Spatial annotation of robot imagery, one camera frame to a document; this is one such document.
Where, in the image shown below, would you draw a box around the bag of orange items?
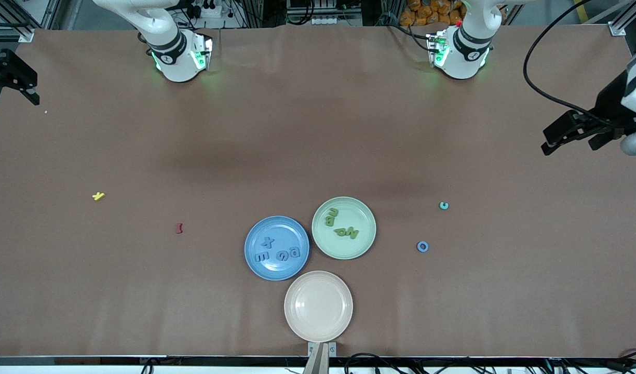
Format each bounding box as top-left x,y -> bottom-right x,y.
399,0 -> 466,26

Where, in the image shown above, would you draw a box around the white power strip black plugs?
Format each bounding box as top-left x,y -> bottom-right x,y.
185,0 -> 222,19

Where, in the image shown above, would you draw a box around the green plate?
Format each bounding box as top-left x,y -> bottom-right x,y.
312,196 -> 377,260

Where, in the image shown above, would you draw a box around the beige plate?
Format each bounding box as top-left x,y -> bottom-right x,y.
284,270 -> 354,343

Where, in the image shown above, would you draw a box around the blue plate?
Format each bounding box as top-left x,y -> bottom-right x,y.
245,216 -> 310,282

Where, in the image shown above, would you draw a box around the aluminium frame post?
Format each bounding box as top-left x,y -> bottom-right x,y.
0,0 -> 35,43
607,0 -> 636,37

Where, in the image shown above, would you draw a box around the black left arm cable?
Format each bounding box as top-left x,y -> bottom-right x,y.
523,0 -> 617,128

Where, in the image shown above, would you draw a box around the black base cable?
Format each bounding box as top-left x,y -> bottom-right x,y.
388,21 -> 434,50

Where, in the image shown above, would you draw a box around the black cable under table edge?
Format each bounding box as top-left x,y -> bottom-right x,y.
603,348 -> 636,372
140,357 -> 168,374
344,353 -> 401,374

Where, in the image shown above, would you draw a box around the grey metal bracket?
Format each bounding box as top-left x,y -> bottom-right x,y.
307,341 -> 337,374

